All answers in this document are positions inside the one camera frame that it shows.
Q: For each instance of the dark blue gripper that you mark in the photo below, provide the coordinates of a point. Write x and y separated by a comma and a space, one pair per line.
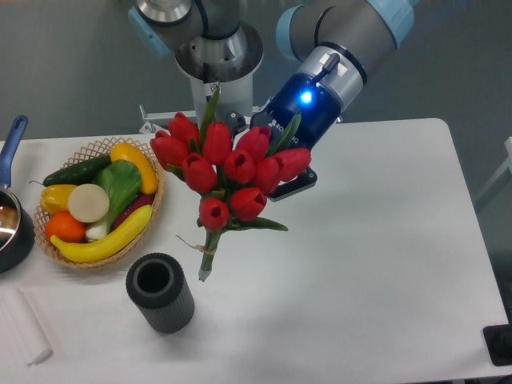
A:
319, 91

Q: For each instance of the red tulip bouquet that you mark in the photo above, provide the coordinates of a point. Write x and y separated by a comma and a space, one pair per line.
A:
234, 178

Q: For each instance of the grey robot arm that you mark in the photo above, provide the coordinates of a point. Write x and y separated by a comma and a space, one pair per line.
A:
338, 44

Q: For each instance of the purple eggplant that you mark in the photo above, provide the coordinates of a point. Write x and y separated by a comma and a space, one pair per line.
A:
140, 201

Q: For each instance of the yellow squash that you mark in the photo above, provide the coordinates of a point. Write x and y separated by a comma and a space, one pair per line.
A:
130, 153

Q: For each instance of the green bok choy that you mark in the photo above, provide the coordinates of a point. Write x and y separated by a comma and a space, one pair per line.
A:
122, 182

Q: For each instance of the dark grey ribbed vase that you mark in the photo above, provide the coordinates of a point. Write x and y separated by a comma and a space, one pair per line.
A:
156, 284

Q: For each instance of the green cucumber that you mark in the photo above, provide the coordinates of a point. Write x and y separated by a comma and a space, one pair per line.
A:
77, 174

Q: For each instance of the cream round onion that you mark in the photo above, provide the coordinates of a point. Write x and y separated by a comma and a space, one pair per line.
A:
88, 203

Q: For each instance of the yellow bell pepper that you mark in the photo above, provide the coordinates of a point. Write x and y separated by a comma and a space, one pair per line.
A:
54, 199

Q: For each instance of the orange fruit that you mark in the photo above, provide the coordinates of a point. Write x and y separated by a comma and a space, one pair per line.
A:
66, 227

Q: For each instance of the yellow banana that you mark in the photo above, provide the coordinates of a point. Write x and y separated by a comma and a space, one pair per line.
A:
111, 244

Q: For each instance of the black device at edge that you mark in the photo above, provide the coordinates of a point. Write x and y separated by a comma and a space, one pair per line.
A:
498, 343

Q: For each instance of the white folded cloth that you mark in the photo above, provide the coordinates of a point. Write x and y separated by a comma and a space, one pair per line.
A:
24, 325

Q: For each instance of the white chair frame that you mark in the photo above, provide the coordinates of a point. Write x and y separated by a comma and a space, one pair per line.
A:
496, 182

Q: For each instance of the blue handled saucepan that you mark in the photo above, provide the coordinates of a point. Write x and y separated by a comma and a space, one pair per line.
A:
17, 229

